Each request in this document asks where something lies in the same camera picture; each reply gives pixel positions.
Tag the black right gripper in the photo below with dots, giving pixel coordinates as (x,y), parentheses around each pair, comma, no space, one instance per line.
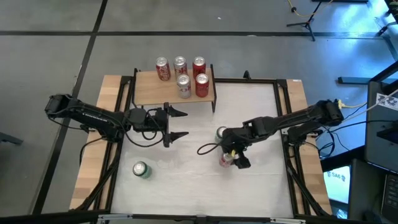
(236,138)

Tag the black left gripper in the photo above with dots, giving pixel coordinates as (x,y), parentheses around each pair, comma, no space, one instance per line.
(149,119)

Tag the red Star Wars Coca-Cola can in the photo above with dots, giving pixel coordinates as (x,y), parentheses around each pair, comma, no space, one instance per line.
(225,160)

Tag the green Sprite can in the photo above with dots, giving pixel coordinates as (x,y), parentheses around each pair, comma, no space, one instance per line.
(140,169)
(220,133)

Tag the silver Diet Coke can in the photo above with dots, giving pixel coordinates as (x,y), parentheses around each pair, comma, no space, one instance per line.
(180,63)
(184,87)

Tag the red Coke Zero can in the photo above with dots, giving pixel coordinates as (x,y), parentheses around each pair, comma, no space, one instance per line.
(199,63)
(202,85)

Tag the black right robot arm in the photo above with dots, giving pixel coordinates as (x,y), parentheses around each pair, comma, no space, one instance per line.
(280,119)

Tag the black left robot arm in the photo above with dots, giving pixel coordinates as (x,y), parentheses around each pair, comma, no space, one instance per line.
(87,115)

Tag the black wooden-top shelf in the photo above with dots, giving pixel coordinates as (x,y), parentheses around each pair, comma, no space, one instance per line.
(149,93)

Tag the silver aluminium extrusion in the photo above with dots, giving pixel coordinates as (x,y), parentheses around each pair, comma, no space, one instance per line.
(115,217)
(287,221)

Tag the small black clamp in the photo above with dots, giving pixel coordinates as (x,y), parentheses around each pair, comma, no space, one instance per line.
(247,75)

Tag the monitor with white screen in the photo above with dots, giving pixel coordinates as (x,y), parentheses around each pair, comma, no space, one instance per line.
(337,183)

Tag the grey desk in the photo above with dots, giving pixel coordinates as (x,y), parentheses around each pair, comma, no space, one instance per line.
(379,149)

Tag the black floor stand base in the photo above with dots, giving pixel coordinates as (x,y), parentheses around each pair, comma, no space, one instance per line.
(354,80)

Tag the black keyboard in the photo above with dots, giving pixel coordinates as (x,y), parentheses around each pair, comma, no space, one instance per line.
(391,196)

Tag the black tripod stand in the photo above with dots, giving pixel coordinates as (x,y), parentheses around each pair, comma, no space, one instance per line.
(308,23)

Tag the white printed paper sign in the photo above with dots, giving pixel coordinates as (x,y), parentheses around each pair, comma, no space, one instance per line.
(387,101)

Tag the black furniture foot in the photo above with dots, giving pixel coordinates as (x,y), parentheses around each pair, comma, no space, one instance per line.
(9,138)

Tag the small white bracket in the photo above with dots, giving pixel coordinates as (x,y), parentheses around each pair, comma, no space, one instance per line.
(284,130)

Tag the black metal table frame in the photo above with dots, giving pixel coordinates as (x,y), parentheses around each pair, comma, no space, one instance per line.
(264,80)

